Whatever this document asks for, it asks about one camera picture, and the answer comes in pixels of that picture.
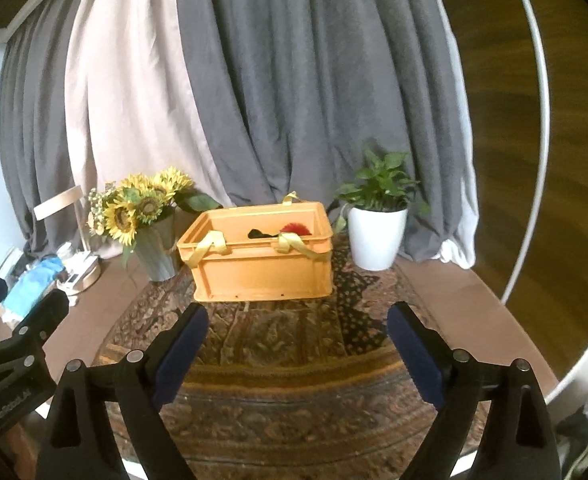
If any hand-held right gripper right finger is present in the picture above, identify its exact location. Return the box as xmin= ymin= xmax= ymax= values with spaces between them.
xmin=387 ymin=301 xmax=563 ymax=480

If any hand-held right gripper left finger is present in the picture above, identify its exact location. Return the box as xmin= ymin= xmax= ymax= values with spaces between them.
xmin=36 ymin=301 xmax=211 ymax=480

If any orange plastic crate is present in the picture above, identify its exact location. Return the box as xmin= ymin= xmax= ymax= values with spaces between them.
xmin=176 ymin=191 xmax=335 ymax=304

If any black mouse plush toy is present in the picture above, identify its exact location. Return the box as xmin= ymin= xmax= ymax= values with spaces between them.
xmin=247 ymin=221 xmax=315 ymax=241

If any light blue cloth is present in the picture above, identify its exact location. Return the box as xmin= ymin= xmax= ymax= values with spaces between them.
xmin=10 ymin=257 xmax=65 ymax=307

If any white desk lamp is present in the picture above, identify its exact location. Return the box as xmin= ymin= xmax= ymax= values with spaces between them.
xmin=34 ymin=185 xmax=102 ymax=297

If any grey ribbed vase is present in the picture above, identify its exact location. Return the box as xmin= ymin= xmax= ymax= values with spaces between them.
xmin=134 ymin=212 xmax=181 ymax=282

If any patterned round rug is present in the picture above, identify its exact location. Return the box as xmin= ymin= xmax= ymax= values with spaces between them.
xmin=91 ymin=237 xmax=492 ymax=467

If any white sheer curtain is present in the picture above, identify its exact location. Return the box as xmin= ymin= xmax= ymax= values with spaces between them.
xmin=436 ymin=30 xmax=481 ymax=269

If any sunflower bouquet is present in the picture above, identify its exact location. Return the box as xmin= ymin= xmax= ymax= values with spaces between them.
xmin=86 ymin=166 xmax=225 ymax=272

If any grey curtain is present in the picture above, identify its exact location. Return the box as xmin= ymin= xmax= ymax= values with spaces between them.
xmin=0 ymin=7 xmax=102 ymax=257
xmin=174 ymin=0 xmax=475 ymax=266

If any thick white curved rim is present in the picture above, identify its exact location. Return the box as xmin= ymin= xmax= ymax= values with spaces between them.
xmin=444 ymin=310 xmax=588 ymax=480

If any green potted plant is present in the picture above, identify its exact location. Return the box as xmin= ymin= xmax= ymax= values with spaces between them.
xmin=331 ymin=150 xmax=432 ymax=235

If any beige curtain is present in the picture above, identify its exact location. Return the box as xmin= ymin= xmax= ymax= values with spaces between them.
xmin=65 ymin=0 xmax=237 ymax=257

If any thin white hoop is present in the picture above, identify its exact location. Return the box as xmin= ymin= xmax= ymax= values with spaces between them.
xmin=494 ymin=0 xmax=553 ymax=307

